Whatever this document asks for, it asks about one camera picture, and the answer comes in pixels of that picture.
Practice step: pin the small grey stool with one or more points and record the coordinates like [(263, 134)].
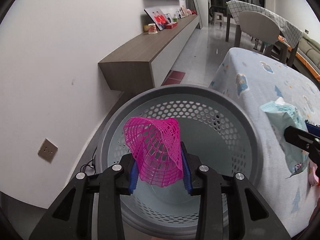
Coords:
[(218, 18)]

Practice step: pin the framed photo red clothes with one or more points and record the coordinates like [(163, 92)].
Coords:
[(157, 16)]

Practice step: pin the small green bottle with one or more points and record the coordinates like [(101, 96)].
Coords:
[(175, 19)]

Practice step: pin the leaning mirror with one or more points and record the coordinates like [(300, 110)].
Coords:
[(197, 9)]

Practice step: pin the wall power socket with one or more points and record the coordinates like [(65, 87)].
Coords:
[(47, 151)]

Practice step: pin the wet wipes pack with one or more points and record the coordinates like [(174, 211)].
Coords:
[(281, 115)]

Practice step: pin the grey perforated trash basket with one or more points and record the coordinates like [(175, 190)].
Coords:
[(212, 126)]

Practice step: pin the white red paper cup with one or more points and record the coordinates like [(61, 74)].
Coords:
[(152, 29)]

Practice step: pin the orange checkered sofa blanket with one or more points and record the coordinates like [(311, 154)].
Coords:
[(304, 60)]

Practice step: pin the light blue patterned table blanket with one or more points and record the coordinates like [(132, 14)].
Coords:
[(251, 80)]

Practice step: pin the checkered tablecloth dining table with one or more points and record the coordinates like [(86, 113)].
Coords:
[(290, 32)]

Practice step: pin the green grey sofa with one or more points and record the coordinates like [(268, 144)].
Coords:
[(310, 48)]

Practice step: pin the red tray on cabinet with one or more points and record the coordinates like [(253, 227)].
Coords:
[(171, 25)]

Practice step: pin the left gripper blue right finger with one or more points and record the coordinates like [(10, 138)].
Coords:
[(249, 215)]

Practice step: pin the pink plastic mesh net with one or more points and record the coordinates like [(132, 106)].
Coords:
[(156, 147)]

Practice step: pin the dark red floor mat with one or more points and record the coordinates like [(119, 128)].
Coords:
[(173, 78)]

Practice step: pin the pink snack wrapper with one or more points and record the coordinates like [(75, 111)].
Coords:
[(312, 177)]

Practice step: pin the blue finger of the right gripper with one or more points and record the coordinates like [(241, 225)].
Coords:
[(313, 129), (299, 137)]

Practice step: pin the grey dining chair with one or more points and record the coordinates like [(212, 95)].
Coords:
[(261, 27)]

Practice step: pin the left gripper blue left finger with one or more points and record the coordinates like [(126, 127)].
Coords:
[(70, 214)]

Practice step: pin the wooden tv cabinet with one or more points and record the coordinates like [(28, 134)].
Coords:
[(144, 62)]

